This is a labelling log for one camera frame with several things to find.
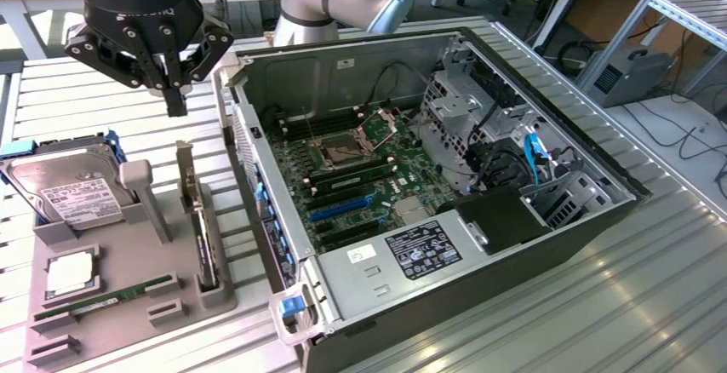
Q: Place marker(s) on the black intrusion switch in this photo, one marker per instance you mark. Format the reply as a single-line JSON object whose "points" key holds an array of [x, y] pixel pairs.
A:
{"points": [[257, 132]]}

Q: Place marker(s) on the hard disk in blue carrier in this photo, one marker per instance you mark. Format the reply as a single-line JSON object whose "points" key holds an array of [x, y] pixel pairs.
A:
{"points": [[63, 181]]}

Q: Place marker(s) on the silver chipset heatsink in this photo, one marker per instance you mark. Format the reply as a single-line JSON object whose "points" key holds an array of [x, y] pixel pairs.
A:
{"points": [[414, 211]]}

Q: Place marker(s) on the green RAM stick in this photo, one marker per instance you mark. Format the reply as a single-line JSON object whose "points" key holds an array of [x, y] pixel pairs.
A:
{"points": [[131, 294]]}

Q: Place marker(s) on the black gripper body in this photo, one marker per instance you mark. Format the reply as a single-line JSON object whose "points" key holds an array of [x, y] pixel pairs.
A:
{"points": [[142, 7]]}

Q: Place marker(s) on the silver power supply unit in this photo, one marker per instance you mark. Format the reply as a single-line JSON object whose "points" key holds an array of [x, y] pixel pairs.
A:
{"points": [[363, 279]]}

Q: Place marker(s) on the metal socket cover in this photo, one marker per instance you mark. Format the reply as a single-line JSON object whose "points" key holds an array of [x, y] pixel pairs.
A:
{"points": [[378, 128]]}

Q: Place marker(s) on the silver CPU chip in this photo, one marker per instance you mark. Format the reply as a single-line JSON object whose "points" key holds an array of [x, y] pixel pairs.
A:
{"points": [[71, 273]]}

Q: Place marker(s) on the black RAM slot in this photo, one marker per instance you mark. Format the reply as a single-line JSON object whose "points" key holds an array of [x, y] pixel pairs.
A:
{"points": [[325, 126], [321, 116], [323, 121], [326, 131]]}

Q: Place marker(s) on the black plastic air shroud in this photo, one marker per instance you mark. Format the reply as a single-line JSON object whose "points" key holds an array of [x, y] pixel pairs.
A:
{"points": [[500, 219]]}

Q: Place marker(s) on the green motherboard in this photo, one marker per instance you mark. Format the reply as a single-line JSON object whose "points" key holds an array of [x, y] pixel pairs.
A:
{"points": [[287, 153]]}

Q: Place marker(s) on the grey parts rack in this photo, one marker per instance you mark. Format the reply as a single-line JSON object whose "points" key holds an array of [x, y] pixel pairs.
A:
{"points": [[131, 271]]}

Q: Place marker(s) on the grey computer tower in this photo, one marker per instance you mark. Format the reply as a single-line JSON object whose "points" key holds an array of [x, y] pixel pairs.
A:
{"points": [[630, 75]]}

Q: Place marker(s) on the grey metal disk bay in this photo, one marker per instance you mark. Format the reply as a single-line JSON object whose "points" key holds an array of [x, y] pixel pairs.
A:
{"points": [[569, 202]]}

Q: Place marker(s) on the black expansion slot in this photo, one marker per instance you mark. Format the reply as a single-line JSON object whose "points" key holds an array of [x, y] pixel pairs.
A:
{"points": [[346, 230], [338, 197]]}

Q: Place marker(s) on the perforated metal disk bay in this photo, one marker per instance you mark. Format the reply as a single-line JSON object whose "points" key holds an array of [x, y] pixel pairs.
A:
{"points": [[454, 156]]}

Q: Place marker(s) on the blue case latch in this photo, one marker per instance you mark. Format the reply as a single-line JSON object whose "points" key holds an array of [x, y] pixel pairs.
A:
{"points": [[293, 307]]}

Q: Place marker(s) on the aluminium slat side table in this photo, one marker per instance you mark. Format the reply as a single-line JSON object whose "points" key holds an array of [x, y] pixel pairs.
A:
{"points": [[696, 13]]}

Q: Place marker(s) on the black slanted stand pole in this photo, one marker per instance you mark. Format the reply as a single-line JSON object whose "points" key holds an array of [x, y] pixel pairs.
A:
{"points": [[572, 4]]}

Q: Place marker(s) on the large light blue slot latch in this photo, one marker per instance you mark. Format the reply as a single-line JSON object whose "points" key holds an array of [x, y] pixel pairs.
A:
{"points": [[261, 197]]}

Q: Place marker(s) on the CPU socket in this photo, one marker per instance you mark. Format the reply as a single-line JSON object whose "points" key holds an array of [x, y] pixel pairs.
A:
{"points": [[341, 151]]}

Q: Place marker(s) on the black open PC case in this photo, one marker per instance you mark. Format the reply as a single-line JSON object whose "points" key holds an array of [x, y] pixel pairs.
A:
{"points": [[454, 305]]}

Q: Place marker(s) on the thin locking lever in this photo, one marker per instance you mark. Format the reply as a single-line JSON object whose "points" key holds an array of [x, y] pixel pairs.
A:
{"points": [[311, 126]]}

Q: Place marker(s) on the graphics card with metal bracket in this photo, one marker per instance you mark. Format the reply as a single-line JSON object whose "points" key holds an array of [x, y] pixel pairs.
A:
{"points": [[205, 258]]}

